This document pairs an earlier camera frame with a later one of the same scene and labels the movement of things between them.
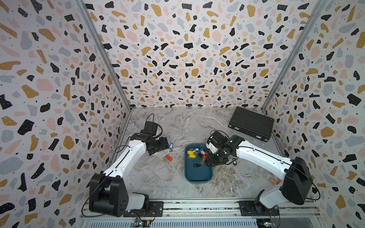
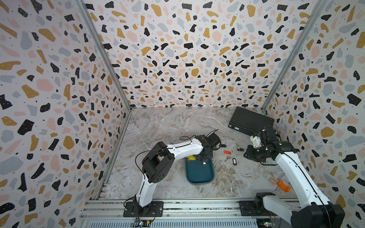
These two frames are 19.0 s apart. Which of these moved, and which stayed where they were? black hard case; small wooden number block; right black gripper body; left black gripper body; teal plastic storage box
Moved: left black gripper body; right black gripper body
Stayed: small wooden number block; teal plastic storage box; black hard case
